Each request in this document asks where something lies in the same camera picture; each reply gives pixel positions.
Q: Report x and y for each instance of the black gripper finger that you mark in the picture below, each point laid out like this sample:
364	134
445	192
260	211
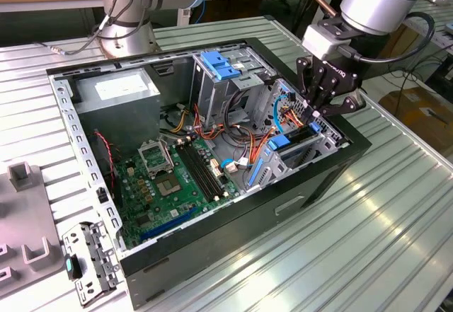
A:
348	106
304	78

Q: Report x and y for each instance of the hard disk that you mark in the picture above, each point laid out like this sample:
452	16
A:
281	143

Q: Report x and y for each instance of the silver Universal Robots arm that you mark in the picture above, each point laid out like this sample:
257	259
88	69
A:
382	0

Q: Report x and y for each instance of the grey metal disk bay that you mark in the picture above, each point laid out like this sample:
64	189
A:
329	142

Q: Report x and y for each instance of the large cardboard box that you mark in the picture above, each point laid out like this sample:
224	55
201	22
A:
417	114

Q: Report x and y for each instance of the blue plastic drive latch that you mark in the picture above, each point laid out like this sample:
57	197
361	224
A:
219	66

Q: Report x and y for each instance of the grey optical drive cage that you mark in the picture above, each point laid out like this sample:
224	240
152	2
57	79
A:
212	96

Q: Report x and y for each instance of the small blue box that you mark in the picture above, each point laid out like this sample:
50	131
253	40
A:
449	28

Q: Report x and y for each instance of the metal slat side table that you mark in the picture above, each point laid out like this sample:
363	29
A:
442	15

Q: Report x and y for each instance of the RAM slot white latches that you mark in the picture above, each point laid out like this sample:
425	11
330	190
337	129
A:
197	170
208	170

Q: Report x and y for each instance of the RAM slot black latches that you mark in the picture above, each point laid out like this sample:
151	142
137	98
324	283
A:
193	170
203	170

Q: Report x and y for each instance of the CPU socket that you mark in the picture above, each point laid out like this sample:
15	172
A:
168	185

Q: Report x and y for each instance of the green motherboard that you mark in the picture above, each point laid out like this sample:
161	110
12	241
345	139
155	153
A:
177	202

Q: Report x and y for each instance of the black open PC case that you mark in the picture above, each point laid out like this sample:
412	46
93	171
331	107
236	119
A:
230	241

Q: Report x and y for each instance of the grey power supply unit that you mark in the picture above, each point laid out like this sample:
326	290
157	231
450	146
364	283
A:
117	121

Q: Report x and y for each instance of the long blue expansion slot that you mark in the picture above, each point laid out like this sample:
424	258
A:
166	226

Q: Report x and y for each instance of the black case fan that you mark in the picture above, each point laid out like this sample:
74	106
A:
102	170

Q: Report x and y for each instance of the small black clip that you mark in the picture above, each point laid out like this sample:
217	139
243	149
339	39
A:
102	195

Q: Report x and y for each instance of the grey metal slot retainer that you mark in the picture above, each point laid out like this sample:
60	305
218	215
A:
102	255

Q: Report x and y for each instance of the black teal latch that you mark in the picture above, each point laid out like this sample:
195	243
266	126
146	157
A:
72	267

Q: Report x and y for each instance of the grey parts rack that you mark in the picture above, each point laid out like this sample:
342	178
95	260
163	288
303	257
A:
24	213

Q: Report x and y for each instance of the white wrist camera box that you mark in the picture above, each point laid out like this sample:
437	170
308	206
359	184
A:
322	41

